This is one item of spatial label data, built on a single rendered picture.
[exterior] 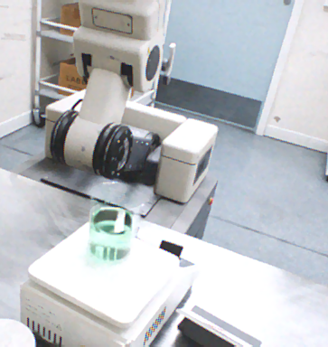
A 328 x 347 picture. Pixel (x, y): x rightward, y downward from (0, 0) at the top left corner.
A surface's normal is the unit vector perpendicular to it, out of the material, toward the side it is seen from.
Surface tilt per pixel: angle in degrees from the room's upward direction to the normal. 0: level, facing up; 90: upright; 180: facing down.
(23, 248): 0
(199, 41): 90
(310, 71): 90
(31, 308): 90
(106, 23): 112
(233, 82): 90
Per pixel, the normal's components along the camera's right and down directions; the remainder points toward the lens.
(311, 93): -0.38, 0.43
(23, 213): 0.15, -0.84
